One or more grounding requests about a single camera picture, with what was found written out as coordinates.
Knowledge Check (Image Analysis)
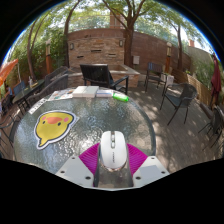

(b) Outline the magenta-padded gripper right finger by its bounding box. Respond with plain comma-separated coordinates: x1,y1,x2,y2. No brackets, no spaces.
125,143,170,188

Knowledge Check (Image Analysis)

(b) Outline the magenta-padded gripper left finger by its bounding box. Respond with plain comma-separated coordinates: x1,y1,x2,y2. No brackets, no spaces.
54,142,101,188

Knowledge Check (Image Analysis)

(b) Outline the white computer mouse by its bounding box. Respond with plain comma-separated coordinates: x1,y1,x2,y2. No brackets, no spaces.
99,130,129,173

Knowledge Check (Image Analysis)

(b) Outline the yellow chick-shaped mouse pad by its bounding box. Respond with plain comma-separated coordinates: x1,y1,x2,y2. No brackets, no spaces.
33,110,80,150

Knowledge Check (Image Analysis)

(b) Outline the white licence plate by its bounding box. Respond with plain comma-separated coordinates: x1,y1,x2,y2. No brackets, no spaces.
28,98,49,115

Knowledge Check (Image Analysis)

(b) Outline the green marker tube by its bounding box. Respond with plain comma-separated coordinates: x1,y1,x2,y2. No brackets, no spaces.
112,92,130,103

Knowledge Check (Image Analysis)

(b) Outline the white book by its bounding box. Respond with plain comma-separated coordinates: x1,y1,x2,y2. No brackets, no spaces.
72,85,100,98

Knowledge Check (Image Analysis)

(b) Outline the black mesh patio chair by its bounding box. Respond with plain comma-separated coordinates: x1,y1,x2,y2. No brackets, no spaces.
198,104,224,151
159,83,199,126
0,113,21,159

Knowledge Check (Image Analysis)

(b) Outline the small pale blue book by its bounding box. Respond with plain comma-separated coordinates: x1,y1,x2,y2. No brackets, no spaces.
95,89,115,98

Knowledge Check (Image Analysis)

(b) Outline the dark wicker chair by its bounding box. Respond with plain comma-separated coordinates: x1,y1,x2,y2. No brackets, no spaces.
25,73,69,108
44,65,69,88

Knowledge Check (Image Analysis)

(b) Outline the round dark patio table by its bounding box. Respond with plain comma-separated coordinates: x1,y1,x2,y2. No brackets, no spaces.
12,78,46,116

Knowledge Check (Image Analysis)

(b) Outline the white bag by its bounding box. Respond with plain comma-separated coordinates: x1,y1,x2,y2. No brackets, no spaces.
161,73,175,86

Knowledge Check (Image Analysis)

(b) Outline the black slatted chair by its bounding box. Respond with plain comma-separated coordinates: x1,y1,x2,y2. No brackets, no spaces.
79,63,130,95

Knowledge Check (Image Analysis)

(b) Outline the blue patio chair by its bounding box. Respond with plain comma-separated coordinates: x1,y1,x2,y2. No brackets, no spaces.
12,81,27,98

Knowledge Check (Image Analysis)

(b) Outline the black metal slat chair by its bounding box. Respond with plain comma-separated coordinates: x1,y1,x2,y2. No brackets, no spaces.
144,62,167,93

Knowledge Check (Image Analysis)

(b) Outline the leaning twin-trunk tree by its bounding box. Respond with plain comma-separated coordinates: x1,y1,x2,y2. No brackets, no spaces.
27,13,51,81

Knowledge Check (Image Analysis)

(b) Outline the orange patio umbrella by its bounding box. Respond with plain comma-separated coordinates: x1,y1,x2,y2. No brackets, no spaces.
0,59,19,88

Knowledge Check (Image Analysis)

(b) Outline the thin tree by fence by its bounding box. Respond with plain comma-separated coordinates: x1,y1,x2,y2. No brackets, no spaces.
173,16,188,71

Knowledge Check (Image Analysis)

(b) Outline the large forked tree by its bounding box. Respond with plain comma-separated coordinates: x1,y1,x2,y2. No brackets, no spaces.
99,0,161,68

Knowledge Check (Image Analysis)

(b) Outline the slender curved tree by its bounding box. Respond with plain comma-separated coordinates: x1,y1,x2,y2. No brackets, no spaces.
63,0,84,68

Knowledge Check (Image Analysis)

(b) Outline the wooden lamp post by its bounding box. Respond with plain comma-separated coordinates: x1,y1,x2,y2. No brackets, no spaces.
165,42,173,74
45,39,54,74

